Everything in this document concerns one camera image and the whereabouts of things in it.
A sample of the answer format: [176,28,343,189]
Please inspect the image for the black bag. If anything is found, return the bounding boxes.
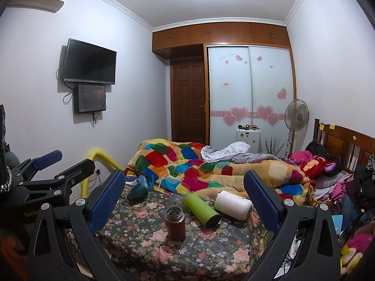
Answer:
[305,140,327,157]

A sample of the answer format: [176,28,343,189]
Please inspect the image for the red plush toy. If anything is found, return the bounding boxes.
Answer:
[300,156,341,180]

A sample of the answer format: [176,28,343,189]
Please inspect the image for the red thermos cup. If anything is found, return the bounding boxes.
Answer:
[165,207,186,241]

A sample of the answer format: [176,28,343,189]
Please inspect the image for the pink clothes pile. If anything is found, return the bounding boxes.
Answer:
[288,150,313,166]

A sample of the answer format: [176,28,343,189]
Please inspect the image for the dried twig plant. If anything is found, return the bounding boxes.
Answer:
[264,137,287,156]

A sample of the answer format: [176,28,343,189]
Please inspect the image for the white sliding wardrobe doors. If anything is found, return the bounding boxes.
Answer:
[207,46,294,153]

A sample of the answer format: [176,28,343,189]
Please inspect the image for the white bottle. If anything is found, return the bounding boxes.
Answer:
[214,190,253,221]

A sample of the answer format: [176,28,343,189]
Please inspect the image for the clear glass cup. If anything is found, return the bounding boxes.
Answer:
[167,193,184,211]

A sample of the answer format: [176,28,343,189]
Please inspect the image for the wooden headboard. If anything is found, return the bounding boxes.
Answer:
[313,119,375,173]

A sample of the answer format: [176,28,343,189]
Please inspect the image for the white small cabinet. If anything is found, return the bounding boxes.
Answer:
[236,124,261,153]

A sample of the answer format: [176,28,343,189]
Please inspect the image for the wooden overhead cabinets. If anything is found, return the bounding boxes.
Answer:
[152,22,290,59]

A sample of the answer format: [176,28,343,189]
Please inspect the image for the dark teal cup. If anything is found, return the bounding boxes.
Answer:
[127,183,149,204]

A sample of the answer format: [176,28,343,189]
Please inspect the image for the brown wooden door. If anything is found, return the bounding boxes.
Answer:
[171,57,206,144]

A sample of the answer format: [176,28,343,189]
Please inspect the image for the colourful patchwork blanket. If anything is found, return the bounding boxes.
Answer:
[127,138,315,206]

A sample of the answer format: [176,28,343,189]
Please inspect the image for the grey white crumpled cloth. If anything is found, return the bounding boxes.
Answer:
[200,141,280,164]

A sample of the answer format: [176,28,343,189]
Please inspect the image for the black wall television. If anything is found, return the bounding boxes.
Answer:
[63,38,117,85]

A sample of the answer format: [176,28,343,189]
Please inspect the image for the standing electric fan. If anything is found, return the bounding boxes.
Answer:
[284,99,310,157]

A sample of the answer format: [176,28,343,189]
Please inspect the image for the green water bottle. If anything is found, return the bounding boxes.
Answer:
[184,193,221,228]

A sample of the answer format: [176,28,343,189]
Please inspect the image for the floral bed sheet mattress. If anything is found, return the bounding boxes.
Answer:
[96,185,269,280]

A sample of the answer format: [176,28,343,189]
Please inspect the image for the yellow foam tube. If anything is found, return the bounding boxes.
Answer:
[81,148,125,199]

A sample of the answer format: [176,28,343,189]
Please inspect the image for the small black wall monitor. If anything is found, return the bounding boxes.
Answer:
[73,84,106,114]

